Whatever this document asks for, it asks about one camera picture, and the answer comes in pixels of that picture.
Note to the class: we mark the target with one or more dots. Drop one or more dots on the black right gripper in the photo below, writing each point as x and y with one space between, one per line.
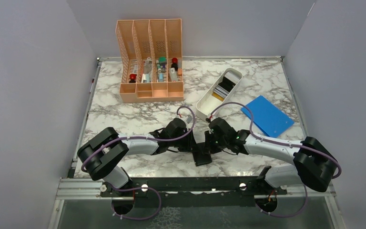
208 135

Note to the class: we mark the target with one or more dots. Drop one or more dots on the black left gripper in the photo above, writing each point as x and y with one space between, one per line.
190 141

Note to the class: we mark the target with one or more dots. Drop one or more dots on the black leather card holder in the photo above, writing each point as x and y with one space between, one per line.
201 155

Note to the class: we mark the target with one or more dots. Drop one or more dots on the white oblong plastic tray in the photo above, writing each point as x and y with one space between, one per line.
208 103

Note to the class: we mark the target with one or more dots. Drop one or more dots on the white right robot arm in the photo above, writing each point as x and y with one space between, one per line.
308 162

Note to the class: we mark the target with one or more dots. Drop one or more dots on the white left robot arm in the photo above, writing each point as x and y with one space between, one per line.
100 155

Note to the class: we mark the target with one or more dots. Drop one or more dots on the stack of cards in tray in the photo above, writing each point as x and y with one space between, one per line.
226 85

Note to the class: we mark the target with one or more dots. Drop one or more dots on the red cap bottle right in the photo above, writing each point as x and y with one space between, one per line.
175 64

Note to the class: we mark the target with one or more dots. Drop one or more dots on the red cap bottle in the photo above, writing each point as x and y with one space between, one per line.
175 64
133 78

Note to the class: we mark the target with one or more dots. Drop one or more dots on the red cap bottle left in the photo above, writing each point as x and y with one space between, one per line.
133 78

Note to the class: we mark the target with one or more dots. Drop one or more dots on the green cap bottle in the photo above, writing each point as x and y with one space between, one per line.
161 64

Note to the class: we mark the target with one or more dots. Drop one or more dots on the orange plastic file organizer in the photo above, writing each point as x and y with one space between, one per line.
141 43

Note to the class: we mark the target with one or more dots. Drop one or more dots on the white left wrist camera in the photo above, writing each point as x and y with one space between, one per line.
189 120

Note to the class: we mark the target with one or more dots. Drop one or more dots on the black metal base rail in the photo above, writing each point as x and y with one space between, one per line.
151 192

